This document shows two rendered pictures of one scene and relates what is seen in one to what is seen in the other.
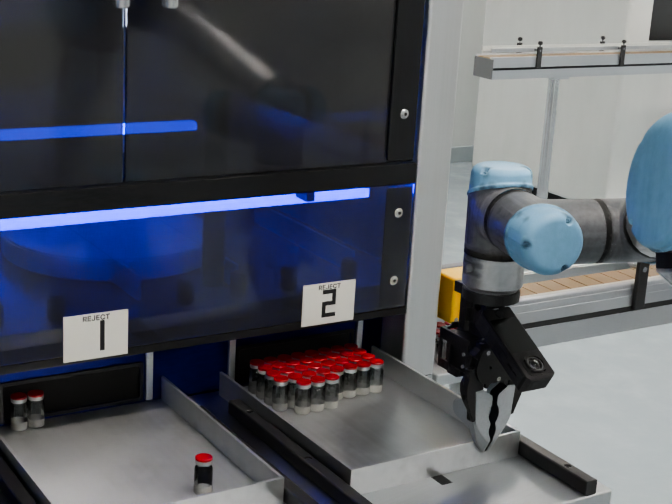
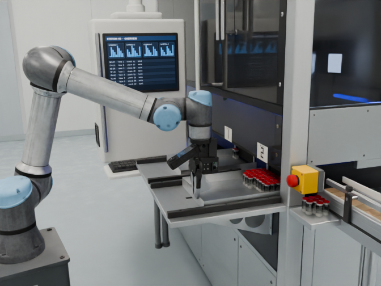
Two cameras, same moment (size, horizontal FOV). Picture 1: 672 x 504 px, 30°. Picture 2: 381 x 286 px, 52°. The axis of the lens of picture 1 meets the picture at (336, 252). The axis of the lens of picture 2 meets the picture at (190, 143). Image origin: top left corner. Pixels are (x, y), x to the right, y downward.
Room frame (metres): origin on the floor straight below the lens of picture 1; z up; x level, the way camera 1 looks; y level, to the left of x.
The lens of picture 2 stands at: (1.79, -1.41, 1.41)
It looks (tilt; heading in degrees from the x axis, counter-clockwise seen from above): 14 degrees down; 106
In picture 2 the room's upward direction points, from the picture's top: 1 degrees counter-clockwise
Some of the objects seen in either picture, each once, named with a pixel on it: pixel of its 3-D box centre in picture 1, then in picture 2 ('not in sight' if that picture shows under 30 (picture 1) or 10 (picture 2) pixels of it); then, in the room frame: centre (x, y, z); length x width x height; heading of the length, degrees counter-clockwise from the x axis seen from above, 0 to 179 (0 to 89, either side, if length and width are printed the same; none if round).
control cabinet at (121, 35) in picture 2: not in sight; (139, 87); (0.91, 0.61, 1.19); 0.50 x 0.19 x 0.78; 37
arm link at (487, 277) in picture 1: (491, 271); (200, 131); (1.47, -0.19, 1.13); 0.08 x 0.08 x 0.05
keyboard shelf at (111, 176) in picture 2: not in sight; (147, 165); (1.00, 0.45, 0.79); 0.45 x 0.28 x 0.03; 37
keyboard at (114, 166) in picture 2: not in sight; (148, 162); (1.02, 0.43, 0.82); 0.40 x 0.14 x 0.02; 37
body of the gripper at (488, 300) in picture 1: (483, 332); (202, 155); (1.48, -0.19, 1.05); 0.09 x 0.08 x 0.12; 32
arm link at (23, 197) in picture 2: not in sight; (13, 201); (0.95, -0.48, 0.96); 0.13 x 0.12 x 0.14; 107
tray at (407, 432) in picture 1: (363, 412); (235, 186); (1.56, -0.05, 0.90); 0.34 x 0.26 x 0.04; 33
